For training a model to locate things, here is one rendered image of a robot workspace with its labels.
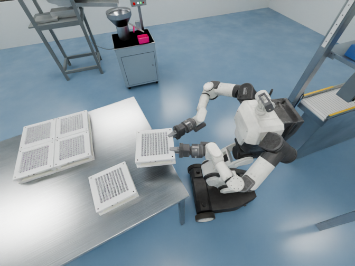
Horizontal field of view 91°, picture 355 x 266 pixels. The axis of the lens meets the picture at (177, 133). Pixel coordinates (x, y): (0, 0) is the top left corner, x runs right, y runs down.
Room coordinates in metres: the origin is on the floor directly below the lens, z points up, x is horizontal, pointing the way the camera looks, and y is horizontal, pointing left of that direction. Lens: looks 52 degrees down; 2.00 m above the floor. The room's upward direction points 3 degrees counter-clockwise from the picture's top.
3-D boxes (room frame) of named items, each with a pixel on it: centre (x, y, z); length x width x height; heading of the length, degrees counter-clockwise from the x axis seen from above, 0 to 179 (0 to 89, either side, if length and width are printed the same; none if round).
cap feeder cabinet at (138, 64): (2.96, 0.65, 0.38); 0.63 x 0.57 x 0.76; 106
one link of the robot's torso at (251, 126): (0.70, -0.54, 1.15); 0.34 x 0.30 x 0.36; 4
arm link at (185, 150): (0.59, -0.07, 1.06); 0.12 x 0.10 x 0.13; 86
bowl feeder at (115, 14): (3.00, 0.71, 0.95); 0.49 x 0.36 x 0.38; 106
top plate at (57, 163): (0.73, 0.77, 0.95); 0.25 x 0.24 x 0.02; 19
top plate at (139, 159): (0.65, 0.15, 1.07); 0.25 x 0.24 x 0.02; 4
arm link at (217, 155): (0.55, -0.22, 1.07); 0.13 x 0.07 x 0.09; 22
